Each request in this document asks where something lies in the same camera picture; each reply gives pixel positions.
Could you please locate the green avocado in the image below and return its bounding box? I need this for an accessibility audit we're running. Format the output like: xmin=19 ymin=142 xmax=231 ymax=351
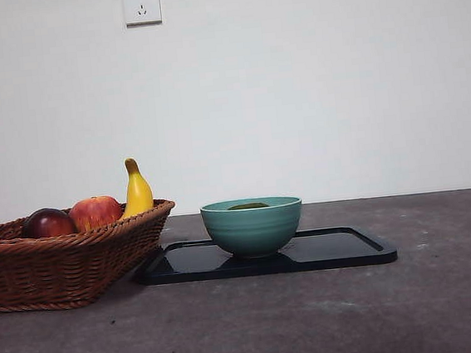
xmin=226 ymin=200 xmax=269 ymax=212

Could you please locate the teal ceramic bowl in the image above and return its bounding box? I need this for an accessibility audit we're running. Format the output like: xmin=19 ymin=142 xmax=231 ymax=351
xmin=199 ymin=193 xmax=308 ymax=264

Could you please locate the yellow banana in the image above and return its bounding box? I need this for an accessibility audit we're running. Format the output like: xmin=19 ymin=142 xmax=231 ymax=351
xmin=113 ymin=155 xmax=157 ymax=221

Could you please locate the dark rectangular tray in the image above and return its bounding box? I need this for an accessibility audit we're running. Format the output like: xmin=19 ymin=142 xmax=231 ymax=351
xmin=131 ymin=220 xmax=399 ymax=289

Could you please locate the red and yellow apple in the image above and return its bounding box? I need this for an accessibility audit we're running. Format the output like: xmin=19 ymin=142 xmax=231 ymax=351
xmin=67 ymin=193 xmax=125 ymax=234

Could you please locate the dark red apple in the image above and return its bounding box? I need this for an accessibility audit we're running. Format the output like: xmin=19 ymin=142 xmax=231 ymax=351
xmin=21 ymin=204 xmax=79 ymax=240

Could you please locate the brown wicker basket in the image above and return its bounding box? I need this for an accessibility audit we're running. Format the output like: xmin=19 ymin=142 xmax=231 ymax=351
xmin=0 ymin=197 xmax=185 ymax=316

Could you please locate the white wall socket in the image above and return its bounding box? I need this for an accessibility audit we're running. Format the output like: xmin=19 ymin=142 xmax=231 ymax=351
xmin=124 ymin=0 xmax=164 ymax=28

